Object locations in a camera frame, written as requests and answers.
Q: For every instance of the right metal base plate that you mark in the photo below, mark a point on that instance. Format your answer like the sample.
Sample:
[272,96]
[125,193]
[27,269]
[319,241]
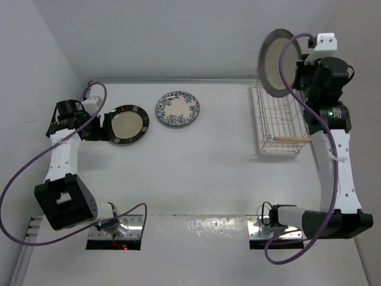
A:
[258,230]

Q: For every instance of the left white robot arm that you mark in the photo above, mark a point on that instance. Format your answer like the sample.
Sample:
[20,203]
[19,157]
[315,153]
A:
[64,198]

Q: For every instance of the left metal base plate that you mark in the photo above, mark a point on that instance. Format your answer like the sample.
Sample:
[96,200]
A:
[125,228]

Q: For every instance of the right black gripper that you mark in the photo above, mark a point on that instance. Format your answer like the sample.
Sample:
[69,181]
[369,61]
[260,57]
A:
[300,67]

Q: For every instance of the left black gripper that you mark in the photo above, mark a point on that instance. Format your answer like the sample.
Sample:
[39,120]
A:
[100,134]

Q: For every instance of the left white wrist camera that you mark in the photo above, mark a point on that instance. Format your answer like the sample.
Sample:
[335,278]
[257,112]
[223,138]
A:
[92,104]

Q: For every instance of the dark rim patterned plate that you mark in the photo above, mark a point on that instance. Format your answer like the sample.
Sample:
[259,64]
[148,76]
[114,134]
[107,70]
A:
[129,124]

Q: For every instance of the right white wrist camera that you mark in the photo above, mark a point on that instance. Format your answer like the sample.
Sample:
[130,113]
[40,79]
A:
[323,45]

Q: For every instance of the blue floral plate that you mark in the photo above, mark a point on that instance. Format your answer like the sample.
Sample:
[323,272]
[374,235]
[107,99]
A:
[177,108]

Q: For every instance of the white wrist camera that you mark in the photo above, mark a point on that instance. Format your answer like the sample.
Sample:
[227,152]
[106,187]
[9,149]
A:
[92,104]
[323,45]

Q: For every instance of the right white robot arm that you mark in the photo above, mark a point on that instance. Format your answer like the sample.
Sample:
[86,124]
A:
[340,214]

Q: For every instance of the metal base plate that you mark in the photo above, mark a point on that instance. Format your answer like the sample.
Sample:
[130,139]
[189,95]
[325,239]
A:
[258,230]
[125,228]

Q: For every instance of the white wire dish rack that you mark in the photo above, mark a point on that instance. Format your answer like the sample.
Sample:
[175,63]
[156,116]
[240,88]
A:
[300,127]

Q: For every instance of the metallic rim cream plate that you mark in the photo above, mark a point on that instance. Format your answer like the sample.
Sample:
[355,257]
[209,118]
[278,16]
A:
[268,62]

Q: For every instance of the aluminium table frame rail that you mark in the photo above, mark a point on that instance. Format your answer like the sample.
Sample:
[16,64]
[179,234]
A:
[63,197]

